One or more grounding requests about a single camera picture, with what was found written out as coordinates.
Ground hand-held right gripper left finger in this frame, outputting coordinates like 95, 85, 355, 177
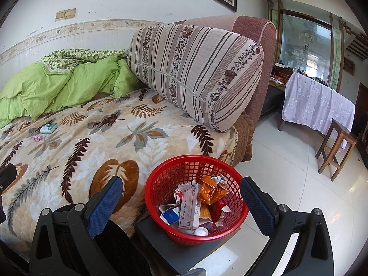
29, 175, 124, 276

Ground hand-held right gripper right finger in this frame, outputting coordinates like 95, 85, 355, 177
240, 177, 335, 276

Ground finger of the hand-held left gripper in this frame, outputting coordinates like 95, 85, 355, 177
0, 163, 17, 195

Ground red box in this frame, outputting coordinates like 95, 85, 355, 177
208, 198, 231, 226

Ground orange packet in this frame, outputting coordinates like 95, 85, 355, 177
198, 175, 230, 204

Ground red plastic basket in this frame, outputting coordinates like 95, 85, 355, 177
144, 155, 250, 247

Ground blue and white box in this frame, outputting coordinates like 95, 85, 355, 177
159, 208, 182, 225

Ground long white box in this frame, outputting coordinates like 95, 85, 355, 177
178, 180, 202, 231

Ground black square stool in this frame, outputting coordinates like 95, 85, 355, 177
135, 216, 245, 268

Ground leaf printed blanket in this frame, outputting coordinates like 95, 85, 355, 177
0, 88, 239, 253

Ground brown knitted sofa cover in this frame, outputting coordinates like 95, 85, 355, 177
228, 112, 261, 166

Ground green duvet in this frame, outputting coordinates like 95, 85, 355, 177
0, 56, 144, 128

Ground wooden stool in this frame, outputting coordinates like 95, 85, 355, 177
315, 118, 358, 182

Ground lilac floral tablecloth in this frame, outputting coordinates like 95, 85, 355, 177
281, 72, 355, 150

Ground green patterned bed sheet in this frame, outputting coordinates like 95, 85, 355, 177
40, 48, 130, 69

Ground striped floral cushion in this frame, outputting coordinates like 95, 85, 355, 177
127, 23, 264, 133

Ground wood framed glass partition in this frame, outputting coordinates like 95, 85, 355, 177
267, 0, 345, 92

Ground wall switches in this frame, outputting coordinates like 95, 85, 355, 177
55, 8, 77, 21

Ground wooden slatted wall rack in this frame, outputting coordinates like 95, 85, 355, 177
343, 26, 368, 61

